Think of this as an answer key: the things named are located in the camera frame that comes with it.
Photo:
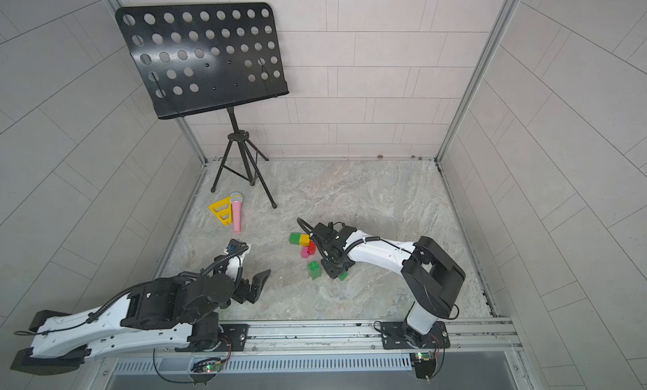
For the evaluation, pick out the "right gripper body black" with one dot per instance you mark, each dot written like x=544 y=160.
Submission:
x=332 y=266

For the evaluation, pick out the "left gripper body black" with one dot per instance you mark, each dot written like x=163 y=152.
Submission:
x=242 y=290

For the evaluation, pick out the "yellow lego brick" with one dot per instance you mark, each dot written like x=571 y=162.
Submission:
x=304 y=240

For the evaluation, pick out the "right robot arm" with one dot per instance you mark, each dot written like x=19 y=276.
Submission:
x=431 y=274

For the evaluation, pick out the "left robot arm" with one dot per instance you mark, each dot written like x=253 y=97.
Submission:
x=178 y=312

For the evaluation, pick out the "pink toy microphone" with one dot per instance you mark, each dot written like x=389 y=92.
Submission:
x=236 y=201

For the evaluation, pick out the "white ventilation grille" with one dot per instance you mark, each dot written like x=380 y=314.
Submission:
x=265 y=364

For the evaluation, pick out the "black perforated music stand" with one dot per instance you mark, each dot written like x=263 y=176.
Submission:
x=200 y=58

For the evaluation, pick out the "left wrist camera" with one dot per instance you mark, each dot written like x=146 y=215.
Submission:
x=235 y=256

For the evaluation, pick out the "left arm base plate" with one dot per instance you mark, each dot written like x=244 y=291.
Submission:
x=209 y=336

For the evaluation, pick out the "yellow plastic triangle frame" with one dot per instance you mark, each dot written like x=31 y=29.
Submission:
x=222 y=210

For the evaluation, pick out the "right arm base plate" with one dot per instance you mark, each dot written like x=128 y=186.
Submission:
x=399 y=336

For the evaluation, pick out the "aluminium mounting rail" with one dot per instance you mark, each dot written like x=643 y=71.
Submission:
x=310 y=337

